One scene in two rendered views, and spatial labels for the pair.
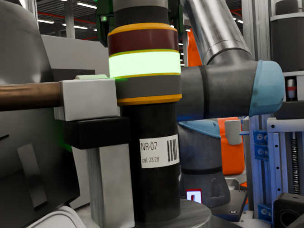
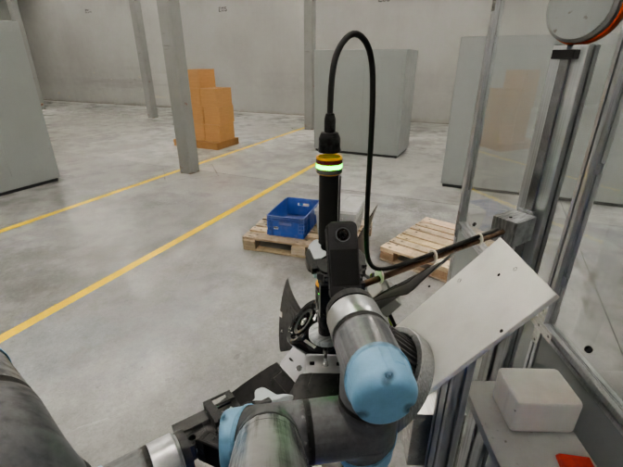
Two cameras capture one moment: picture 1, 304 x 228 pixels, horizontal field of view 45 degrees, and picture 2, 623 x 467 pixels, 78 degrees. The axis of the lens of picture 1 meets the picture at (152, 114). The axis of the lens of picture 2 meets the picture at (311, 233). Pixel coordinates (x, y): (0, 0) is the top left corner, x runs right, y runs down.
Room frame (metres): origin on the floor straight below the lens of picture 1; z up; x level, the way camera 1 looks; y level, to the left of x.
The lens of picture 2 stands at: (0.85, -0.11, 1.77)
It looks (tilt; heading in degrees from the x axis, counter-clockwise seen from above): 24 degrees down; 172
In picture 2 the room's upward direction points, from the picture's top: straight up
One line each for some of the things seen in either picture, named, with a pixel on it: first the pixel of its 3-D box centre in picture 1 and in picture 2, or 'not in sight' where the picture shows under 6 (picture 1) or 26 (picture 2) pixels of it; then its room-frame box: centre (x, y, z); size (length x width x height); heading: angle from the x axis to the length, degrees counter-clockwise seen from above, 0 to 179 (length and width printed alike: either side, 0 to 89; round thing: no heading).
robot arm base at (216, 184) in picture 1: (202, 182); not in sight; (1.02, -0.13, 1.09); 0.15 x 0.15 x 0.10
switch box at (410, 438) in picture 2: not in sight; (431, 428); (0.06, 0.37, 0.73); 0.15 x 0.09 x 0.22; 80
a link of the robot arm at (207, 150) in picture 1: (197, 141); not in sight; (1.02, -0.12, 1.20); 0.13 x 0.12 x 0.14; 90
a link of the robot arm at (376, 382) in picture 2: not in sight; (372, 367); (0.51, 0.01, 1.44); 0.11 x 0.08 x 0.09; 0
